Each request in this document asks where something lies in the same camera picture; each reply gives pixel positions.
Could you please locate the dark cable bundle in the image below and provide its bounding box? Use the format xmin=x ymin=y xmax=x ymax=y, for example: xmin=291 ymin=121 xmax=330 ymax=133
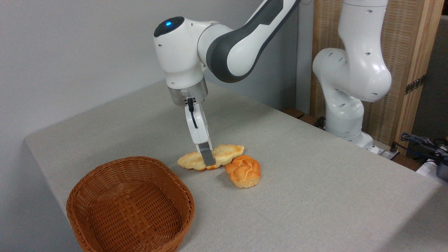
xmin=400 ymin=132 xmax=448 ymax=165

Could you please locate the white box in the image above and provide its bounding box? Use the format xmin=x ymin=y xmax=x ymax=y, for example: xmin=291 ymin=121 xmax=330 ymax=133
xmin=416 ymin=158 xmax=448 ymax=187

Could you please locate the round orange braided bread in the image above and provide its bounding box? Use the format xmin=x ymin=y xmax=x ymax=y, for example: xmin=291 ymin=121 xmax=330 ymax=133
xmin=225 ymin=155 xmax=262 ymax=189

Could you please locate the long pale braided bread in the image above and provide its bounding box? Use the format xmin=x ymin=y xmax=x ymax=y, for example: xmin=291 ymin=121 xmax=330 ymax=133
xmin=177 ymin=144 xmax=245 ymax=171

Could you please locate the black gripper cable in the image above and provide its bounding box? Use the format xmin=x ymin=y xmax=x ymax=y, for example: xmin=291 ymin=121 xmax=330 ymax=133
xmin=187 ymin=98 xmax=199 ymax=129

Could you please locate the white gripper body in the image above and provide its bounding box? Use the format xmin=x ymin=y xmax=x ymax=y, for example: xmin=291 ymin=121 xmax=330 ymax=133
xmin=184 ymin=101 xmax=212 ymax=145

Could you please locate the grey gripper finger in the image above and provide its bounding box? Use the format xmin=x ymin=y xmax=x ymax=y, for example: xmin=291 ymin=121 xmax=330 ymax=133
xmin=195 ymin=141 xmax=216 ymax=167

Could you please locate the white power strip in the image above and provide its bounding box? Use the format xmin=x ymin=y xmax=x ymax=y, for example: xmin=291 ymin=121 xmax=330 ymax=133
xmin=370 ymin=141 xmax=400 ymax=161

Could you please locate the brown wicker basket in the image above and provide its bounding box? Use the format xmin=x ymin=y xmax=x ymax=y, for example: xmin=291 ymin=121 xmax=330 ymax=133
xmin=66 ymin=156 xmax=195 ymax=252

